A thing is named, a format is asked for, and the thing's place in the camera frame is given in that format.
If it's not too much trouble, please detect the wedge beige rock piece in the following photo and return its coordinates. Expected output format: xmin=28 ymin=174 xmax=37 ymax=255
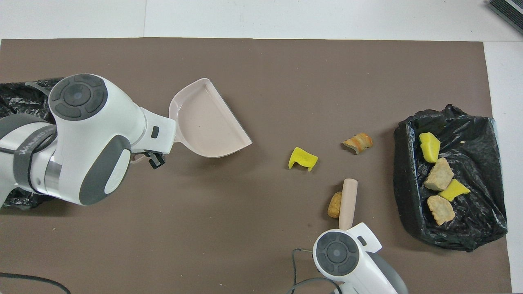
xmin=424 ymin=157 xmax=454 ymax=191

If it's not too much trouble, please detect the brown bread roll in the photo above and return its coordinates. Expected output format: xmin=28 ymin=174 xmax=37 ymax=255
xmin=327 ymin=192 xmax=343 ymax=218

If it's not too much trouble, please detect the black bag lined bin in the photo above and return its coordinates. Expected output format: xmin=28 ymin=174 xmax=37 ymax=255
xmin=393 ymin=104 xmax=508 ymax=252

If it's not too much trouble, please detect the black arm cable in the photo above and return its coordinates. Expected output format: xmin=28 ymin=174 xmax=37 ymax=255
xmin=286 ymin=248 xmax=344 ymax=294
xmin=0 ymin=272 xmax=72 ymax=294

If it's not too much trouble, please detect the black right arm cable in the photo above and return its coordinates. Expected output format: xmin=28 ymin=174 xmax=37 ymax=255
xmin=286 ymin=248 xmax=344 ymax=294

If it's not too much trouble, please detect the brown table mat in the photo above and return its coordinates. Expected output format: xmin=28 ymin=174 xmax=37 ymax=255
xmin=0 ymin=38 xmax=512 ymax=294

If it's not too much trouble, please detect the small yellow sponge piece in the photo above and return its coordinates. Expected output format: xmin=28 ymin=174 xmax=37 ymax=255
xmin=438 ymin=178 xmax=471 ymax=202

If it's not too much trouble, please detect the beige plastic dustpan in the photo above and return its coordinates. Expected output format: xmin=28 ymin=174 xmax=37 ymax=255
xmin=130 ymin=78 xmax=253 ymax=164

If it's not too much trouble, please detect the chunky yellow sponge piece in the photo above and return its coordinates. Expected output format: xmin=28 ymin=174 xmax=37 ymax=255
xmin=419 ymin=132 xmax=441 ymax=163

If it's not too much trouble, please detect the orange striped pastry piece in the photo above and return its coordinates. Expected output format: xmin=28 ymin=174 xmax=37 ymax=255
xmin=342 ymin=133 xmax=373 ymax=155

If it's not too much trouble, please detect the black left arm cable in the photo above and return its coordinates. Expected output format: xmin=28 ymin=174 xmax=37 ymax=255
xmin=0 ymin=272 xmax=72 ymax=294

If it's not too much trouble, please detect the black trash bag liner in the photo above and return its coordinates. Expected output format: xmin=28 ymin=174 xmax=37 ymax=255
xmin=0 ymin=78 xmax=66 ymax=210

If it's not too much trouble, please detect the dark ridged panel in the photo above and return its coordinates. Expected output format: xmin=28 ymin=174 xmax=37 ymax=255
xmin=488 ymin=0 xmax=523 ymax=34

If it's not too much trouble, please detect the yellow notched sponge piece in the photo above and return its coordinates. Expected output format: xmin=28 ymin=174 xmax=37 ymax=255
xmin=288 ymin=147 xmax=319 ymax=172

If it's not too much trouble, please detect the beige hand brush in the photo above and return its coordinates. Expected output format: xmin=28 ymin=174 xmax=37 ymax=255
xmin=338 ymin=178 xmax=358 ymax=230

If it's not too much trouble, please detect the lumpy beige rock piece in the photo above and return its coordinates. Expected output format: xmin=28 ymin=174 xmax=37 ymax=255
xmin=427 ymin=195 xmax=456 ymax=226

